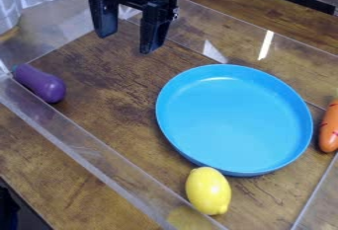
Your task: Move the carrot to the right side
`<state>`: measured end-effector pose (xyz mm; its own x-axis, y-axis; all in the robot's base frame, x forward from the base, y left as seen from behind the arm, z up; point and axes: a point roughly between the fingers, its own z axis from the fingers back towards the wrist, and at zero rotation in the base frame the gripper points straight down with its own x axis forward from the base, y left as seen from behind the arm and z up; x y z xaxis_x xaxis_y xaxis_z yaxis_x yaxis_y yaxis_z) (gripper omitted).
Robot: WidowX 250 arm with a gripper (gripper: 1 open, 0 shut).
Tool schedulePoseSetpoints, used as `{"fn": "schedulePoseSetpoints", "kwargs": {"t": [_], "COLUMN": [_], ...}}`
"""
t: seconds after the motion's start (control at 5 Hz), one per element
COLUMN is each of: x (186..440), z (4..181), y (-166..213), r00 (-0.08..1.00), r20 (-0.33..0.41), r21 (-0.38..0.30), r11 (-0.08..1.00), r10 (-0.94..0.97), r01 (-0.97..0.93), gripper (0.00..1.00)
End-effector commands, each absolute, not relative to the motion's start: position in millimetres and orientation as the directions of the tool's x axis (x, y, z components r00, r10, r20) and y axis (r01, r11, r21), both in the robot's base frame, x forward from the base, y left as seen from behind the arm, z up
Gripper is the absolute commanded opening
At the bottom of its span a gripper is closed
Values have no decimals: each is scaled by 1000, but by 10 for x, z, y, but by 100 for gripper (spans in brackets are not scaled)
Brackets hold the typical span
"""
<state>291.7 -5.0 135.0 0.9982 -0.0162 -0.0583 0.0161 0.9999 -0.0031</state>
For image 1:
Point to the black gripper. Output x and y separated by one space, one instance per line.
158 14

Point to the yellow toy lemon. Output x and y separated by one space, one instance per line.
209 191

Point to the orange toy carrot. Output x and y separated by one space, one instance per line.
329 128

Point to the purple toy eggplant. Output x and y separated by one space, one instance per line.
44 84

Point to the blue plastic plate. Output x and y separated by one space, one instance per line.
234 118

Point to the clear acrylic enclosure wall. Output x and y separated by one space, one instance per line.
88 160

